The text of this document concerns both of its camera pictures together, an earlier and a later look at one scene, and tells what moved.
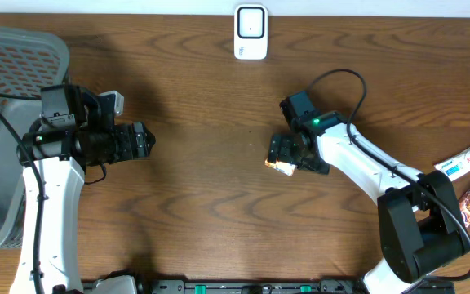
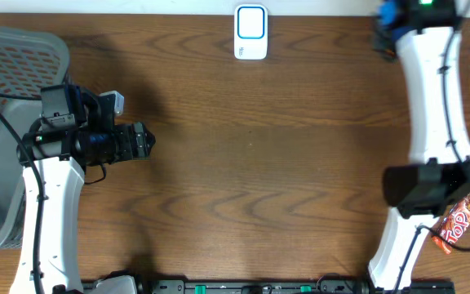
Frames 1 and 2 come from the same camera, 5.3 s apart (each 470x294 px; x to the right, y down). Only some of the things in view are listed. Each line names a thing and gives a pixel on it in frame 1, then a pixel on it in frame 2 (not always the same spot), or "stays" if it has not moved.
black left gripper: (128, 147) stays
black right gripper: (281, 143) → (385, 44)
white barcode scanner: (250, 31) stays
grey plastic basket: (11, 65) stays
